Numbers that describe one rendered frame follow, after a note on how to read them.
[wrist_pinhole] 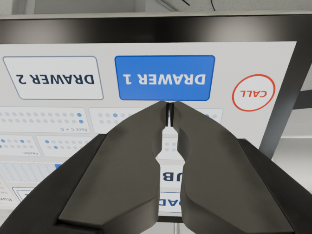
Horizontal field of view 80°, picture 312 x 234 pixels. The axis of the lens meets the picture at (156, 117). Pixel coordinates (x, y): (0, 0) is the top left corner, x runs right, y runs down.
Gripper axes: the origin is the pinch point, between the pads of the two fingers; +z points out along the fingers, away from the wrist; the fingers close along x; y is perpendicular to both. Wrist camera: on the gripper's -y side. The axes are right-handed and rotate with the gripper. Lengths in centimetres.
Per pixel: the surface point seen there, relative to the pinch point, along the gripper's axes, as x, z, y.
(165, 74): -0.3, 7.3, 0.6
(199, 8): 25, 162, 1
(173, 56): 0.3, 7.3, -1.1
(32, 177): -19.2, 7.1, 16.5
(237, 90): 6.8, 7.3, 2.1
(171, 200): 1.1, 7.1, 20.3
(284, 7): 90, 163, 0
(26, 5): -60, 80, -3
